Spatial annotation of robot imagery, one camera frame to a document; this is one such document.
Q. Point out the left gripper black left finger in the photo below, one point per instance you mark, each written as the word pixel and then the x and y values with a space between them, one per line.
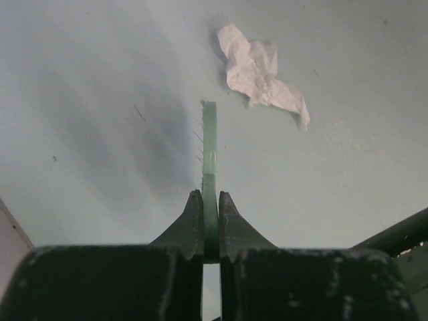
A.
pixel 161 280

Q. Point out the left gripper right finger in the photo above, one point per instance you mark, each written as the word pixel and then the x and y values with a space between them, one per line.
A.
pixel 260 281

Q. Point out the green hand brush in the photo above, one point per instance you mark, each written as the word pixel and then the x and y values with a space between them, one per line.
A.
pixel 208 159

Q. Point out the white paper scrap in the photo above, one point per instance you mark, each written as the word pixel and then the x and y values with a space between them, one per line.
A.
pixel 252 69

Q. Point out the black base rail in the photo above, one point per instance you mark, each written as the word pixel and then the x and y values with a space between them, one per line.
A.
pixel 406 243

